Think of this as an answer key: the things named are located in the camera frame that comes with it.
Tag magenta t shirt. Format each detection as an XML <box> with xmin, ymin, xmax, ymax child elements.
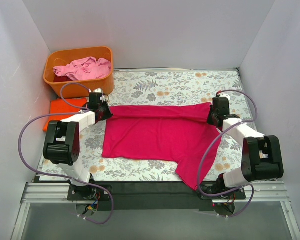
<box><xmin>102</xmin><ymin>102</ymin><xmax>221</xmax><ymax>190</ymax></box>

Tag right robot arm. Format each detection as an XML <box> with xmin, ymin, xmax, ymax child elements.
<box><xmin>207</xmin><ymin>96</ymin><xmax>284</xmax><ymax>199</ymax></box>

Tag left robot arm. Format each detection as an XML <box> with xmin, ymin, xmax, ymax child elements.
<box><xmin>43</xmin><ymin>88</ymin><xmax>113</xmax><ymax>200</ymax></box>

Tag floral patterned table mat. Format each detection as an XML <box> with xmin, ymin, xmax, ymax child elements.
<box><xmin>37</xmin><ymin>69</ymin><xmax>275</xmax><ymax>182</ymax></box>

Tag orange plastic basket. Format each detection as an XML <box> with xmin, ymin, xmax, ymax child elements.
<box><xmin>43</xmin><ymin>46</ymin><xmax>115</xmax><ymax>99</ymax></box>

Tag pink crumpled t shirt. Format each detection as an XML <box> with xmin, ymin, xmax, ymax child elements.
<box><xmin>53</xmin><ymin>56</ymin><xmax>112</xmax><ymax>81</ymax></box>

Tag folded orange t shirt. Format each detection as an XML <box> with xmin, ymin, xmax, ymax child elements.
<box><xmin>43</xmin><ymin>98</ymin><xmax>87</xmax><ymax>132</ymax></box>

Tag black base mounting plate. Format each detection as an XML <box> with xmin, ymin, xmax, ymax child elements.
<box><xmin>67</xmin><ymin>181</ymin><xmax>246</xmax><ymax>213</ymax></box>

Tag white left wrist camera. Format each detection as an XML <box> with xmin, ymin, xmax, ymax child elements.
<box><xmin>93</xmin><ymin>88</ymin><xmax>104</xmax><ymax>95</ymax></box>

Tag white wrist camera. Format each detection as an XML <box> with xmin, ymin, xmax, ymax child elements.
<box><xmin>216</xmin><ymin>92</ymin><xmax>231</xmax><ymax>102</ymax></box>
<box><xmin>93</xmin><ymin>88</ymin><xmax>104</xmax><ymax>95</ymax></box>

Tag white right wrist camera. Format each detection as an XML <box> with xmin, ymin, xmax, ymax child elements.
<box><xmin>216</xmin><ymin>92</ymin><xmax>231</xmax><ymax>102</ymax></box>

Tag aluminium frame rail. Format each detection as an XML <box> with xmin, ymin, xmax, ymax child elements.
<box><xmin>12</xmin><ymin>181</ymin><xmax>300</xmax><ymax>240</ymax></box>

